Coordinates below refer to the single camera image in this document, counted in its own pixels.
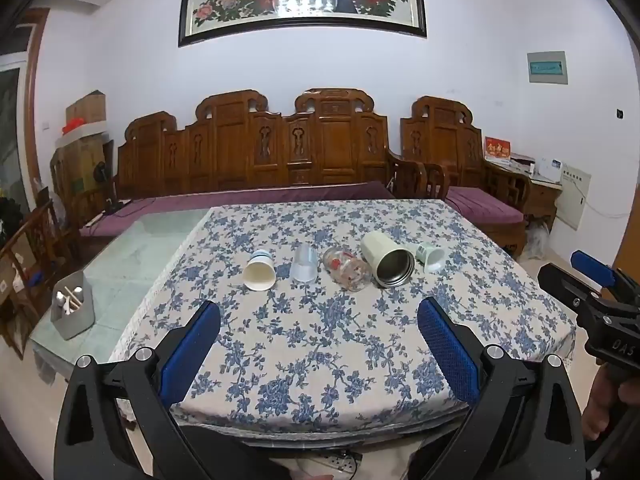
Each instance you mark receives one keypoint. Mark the person's right hand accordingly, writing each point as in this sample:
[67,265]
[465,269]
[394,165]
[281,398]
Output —
[597,410]

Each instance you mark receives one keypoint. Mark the white appliance box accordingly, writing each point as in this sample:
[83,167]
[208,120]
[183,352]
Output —
[550,167]

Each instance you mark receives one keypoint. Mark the white blue-striped paper cup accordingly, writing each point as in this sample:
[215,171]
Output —
[260,272]

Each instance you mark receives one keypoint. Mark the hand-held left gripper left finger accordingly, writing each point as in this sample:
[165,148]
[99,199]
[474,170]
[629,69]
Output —
[192,352]

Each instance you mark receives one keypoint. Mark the long purple seat cushion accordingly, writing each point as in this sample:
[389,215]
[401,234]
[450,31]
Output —
[240,200]

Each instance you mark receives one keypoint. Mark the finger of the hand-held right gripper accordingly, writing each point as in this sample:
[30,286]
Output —
[592,265]
[570,287]

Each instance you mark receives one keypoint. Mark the brown cardboard box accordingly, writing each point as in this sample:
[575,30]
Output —
[86,107]

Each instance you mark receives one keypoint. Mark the wooden side table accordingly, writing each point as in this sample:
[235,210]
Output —
[542,195]

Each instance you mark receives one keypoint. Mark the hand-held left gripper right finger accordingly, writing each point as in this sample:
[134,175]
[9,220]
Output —
[447,355]

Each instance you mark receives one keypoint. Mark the carved wooden sofa bench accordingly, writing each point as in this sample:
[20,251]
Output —
[250,150]

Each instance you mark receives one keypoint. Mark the clear plastic cup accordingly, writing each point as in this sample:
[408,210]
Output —
[303,269]

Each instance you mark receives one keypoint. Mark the red box on side table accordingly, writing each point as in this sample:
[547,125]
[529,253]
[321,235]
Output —
[497,149]

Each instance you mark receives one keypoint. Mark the tall cardboard box stack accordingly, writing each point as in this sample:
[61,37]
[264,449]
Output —
[80,165]

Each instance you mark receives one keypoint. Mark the white power strip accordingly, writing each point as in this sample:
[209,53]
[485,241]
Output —
[332,462]

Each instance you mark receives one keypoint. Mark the wall electrical panel box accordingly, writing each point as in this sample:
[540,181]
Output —
[547,67]

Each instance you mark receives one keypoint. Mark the white wall cabinet panel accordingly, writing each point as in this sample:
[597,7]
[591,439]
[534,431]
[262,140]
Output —
[572,192]

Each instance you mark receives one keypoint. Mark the small pale green cup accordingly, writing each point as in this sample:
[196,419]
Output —
[431,256]

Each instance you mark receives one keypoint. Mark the grey utensil holder box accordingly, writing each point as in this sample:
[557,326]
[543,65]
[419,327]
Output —
[73,310]

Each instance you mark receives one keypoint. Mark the wooden side chair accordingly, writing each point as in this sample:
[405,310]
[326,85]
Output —
[30,260]

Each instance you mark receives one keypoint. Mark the clear plastic bag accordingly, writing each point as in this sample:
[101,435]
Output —
[537,237]

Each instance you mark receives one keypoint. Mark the blue floral tablecloth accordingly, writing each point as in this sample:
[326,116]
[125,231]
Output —
[310,350]

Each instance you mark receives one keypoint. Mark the carved wooden armchair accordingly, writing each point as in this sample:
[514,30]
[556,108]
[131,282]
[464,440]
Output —
[470,160]

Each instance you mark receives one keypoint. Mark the cream steel-lined mug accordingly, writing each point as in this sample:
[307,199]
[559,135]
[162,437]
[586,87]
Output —
[387,260]

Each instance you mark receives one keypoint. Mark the short purple seat cushion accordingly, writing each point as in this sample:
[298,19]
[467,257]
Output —
[482,205]

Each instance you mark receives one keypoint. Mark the red-printed glass jar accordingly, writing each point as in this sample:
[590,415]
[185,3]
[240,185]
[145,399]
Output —
[347,271]

